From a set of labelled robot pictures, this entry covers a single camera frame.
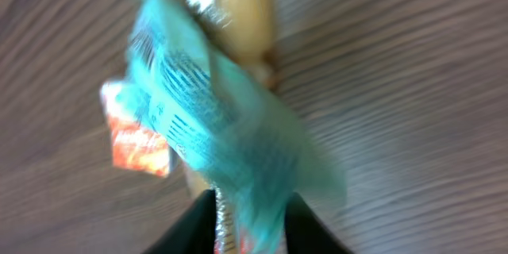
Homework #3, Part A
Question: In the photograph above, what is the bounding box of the teal plastic packet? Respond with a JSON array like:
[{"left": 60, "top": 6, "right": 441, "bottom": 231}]
[{"left": 115, "top": 0, "right": 345, "bottom": 253}]

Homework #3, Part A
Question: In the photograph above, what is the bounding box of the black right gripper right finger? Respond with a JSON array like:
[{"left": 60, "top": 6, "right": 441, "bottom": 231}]
[{"left": 284, "top": 193, "right": 352, "bottom": 254}]

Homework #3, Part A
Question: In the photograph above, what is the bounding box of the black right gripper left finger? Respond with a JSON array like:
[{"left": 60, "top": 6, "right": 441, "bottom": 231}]
[{"left": 143, "top": 190, "right": 217, "bottom": 254}]

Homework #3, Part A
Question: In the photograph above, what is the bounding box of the orange spaghetti packet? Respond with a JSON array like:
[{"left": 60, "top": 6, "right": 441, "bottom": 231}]
[{"left": 130, "top": 0, "right": 281, "bottom": 254}]

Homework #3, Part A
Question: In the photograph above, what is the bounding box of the small orange snack packet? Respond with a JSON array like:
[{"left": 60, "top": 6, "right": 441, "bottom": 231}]
[{"left": 100, "top": 82, "right": 172, "bottom": 178}]

